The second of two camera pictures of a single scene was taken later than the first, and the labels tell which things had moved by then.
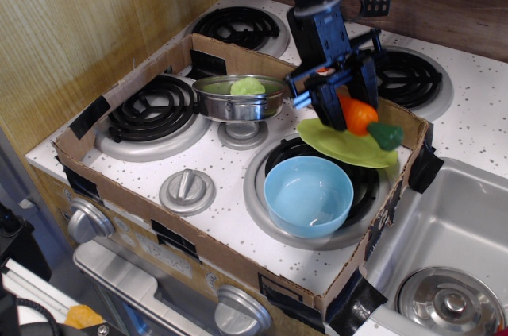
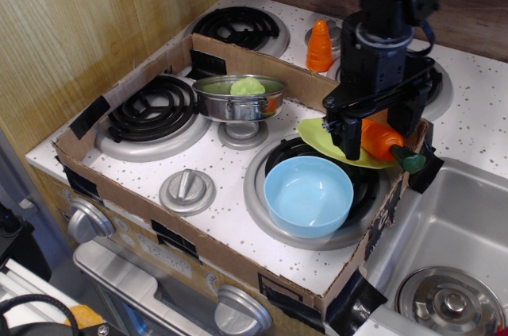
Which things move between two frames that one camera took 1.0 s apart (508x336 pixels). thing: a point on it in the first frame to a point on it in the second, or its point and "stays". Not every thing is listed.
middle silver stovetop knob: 243,136 stays
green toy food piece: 247,86 stays
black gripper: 319,41 to 376,74
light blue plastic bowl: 308,197 stays
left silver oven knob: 89,221 stays
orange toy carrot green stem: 361,120 to 412,163
